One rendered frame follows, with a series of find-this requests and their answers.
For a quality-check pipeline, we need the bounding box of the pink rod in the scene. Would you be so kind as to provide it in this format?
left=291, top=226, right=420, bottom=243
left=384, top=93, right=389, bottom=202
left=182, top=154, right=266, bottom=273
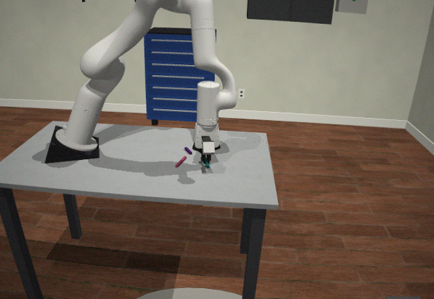
left=176, top=156, right=186, bottom=167

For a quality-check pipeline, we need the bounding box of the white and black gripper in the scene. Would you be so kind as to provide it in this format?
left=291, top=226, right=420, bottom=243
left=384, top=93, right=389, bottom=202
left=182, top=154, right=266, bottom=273
left=193, top=122, right=220, bottom=164

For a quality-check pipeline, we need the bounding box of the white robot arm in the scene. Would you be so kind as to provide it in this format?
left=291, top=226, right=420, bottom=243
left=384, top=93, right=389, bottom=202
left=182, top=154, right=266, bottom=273
left=56, top=0, right=237, bottom=151

